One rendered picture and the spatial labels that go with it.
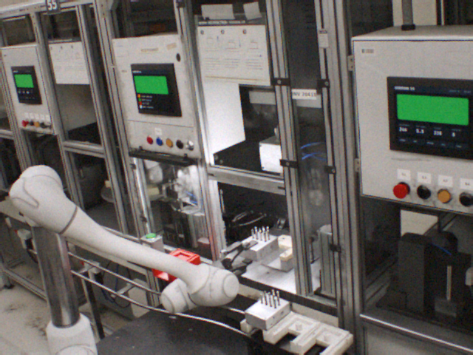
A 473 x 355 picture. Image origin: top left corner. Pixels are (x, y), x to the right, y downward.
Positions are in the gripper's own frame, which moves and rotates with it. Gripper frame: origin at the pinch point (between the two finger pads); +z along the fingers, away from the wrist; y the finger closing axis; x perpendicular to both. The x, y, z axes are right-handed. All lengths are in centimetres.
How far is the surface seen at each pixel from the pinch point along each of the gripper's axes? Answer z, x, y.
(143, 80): -2, 43, 63
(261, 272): 6.8, 2.4, -13.0
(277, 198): 19.1, 0.8, 13.7
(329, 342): -11.4, -41.2, -17.3
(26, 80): -2, 142, 62
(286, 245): 19.6, -0.7, -6.5
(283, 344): -17.0, -26.2, -20.5
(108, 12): 2, 64, 90
